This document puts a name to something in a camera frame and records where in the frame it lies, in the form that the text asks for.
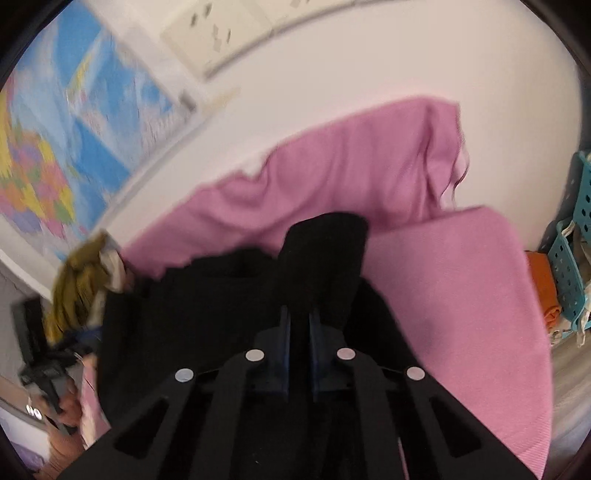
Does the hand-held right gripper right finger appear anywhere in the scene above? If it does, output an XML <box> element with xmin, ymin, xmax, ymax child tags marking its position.
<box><xmin>308</xmin><ymin>309</ymin><xmax>539</xmax><ymax>480</ymax></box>

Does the white crumpled cloth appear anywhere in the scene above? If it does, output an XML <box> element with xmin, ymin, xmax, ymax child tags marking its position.
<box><xmin>551</xmin><ymin>277</ymin><xmax>591</xmax><ymax>348</ymax></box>

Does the blue perforated plastic basket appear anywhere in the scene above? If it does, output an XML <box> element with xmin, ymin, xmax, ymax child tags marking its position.
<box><xmin>547</xmin><ymin>219</ymin><xmax>591</xmax><ymax>334</ymax></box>
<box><xmin>573</xmin><ymin>150</ymin><xmax>591</xmax><ymax>219</ymax></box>

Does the grey cabinet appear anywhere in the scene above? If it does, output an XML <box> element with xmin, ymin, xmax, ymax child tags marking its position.
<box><xmin>0</xmin><ymin>251</ymin><xmax>56</xmax><ymax>384</ymax></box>

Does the cream cloth garment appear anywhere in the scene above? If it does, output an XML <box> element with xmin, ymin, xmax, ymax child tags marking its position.
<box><xmin>99</xmin><ymin>247</ymin><xmax>128</xmax><ymax>294</ymax></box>

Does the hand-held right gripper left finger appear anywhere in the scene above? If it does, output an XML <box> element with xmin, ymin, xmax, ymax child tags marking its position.
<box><xmin>58</xmin><ymin>305</ymin><xmax>293</xmax><ymax>480</ymax></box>

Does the pink daisy print blanket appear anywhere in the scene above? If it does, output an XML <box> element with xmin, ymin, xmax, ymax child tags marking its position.
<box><xmin>81</xmin><ymin>97</ymin><xmax>555</xmax><ymax>478</ymax></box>

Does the person's left hand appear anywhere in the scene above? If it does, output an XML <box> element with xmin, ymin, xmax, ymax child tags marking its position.
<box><xmin>41</xmin><ymin>383</ymin><xmax>87</xmax><ymax>428</ymax></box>

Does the brown jacket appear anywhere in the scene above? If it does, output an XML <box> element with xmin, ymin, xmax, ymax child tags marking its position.
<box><xmin>46</xmin><ymin>231</ymin><xmax>116</xmax><ymax>344</ymax></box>

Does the white wall socket plate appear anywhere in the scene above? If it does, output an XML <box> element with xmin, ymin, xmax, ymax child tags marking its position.
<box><xmin>161</xmin><ymin>0</ymin><xmax>278</xmax><ymax>80</ymax></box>

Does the person's left forearm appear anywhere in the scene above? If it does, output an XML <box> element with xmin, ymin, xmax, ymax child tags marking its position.
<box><xmin>46</xmin><ymin>427</ymin><xmax>90</xmax><ymax>468</ymax></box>

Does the orange cloth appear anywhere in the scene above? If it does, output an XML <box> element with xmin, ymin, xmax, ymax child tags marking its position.
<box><xmin>525</xmin><ymin>251</ymin><xmax>563</xmax><ymax>331</ymax></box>

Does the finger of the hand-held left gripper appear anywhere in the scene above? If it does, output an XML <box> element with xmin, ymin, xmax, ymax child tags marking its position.
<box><xmin>48</xmin><ymin>325</ymin><xmax>103</xmax><ymax>356</ymax></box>

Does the wall map poster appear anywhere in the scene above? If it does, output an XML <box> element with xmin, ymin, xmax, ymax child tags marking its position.
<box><xmin>0</xmin><ymin>0</ymin><xmax>195</xmax><ymax>264</ymax></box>

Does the black buttoned cardigan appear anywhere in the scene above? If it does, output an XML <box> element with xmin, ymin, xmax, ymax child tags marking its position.
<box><xmin>95</xmin><ymin>211</ymin><xmax>419</xmax><ymax>462</ymax></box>

